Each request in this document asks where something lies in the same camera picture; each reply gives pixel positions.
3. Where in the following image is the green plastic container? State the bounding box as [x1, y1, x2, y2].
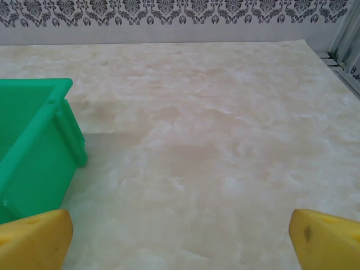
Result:
[0, 78, 88, 226]

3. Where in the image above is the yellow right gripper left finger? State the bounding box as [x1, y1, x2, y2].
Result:
[0, 209, 74, 270]

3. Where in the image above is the aluminium side rail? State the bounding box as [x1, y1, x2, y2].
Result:
[317, 50, 360, 101]

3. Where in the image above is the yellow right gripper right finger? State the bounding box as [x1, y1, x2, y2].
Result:
[289, 208, 360, 270]

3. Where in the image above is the aluminium frame post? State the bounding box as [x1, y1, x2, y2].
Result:
[327, 0, 360, 75]

